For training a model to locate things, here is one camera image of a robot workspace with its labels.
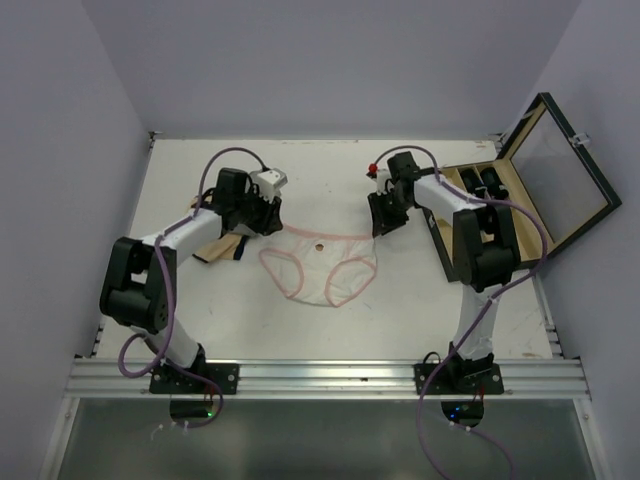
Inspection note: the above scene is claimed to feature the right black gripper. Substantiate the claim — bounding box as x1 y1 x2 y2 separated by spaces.
369 186 414 235

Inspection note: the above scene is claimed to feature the black rolled item left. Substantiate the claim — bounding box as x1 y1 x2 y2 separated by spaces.
459 169 487 198

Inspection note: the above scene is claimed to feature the purple cable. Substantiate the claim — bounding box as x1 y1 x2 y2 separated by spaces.
373 145 551 480
117 147 271 429

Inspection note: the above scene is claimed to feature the beige underwear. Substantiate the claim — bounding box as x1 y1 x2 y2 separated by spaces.
188 197 251 265

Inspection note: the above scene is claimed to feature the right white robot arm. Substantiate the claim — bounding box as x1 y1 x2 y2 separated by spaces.
367 150 520 395

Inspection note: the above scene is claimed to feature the black rolled item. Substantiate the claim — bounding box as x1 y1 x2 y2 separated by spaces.
459 169 487 198
480 167 510 202

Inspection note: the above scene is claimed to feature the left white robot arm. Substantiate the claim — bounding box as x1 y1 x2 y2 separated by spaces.
99 168 287 393

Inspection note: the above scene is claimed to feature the grey underwear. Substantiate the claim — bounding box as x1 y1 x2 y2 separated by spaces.
220 224 259 238

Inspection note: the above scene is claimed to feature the black rolled item right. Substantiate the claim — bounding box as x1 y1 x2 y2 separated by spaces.
480 167 510 202

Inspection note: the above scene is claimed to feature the white pink-trimmed underwear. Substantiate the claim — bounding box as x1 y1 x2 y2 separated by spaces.
258 225 377 308

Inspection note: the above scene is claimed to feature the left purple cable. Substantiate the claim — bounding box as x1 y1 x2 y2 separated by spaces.
117 147 271 429

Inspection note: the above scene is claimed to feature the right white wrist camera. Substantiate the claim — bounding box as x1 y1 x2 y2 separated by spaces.
367 163 393 195

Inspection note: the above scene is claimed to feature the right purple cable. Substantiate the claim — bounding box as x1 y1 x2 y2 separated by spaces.
373 145 551 480

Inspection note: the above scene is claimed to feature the black wooden compartment box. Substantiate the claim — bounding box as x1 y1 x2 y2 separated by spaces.
439 92 622 259

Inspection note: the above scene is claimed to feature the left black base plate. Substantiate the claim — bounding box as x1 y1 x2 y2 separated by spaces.
149 362 240 395

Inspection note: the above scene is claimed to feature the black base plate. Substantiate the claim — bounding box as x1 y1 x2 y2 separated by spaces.
149 362 240 395
425 364 505 395

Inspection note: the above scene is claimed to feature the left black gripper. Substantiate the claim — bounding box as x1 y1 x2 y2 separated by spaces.
234 185 283 236

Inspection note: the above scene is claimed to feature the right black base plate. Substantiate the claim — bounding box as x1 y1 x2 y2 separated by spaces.
425 364 505 395

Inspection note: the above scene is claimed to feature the aluminium mounting rail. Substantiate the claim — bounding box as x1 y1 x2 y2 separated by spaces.
64 358 590 400

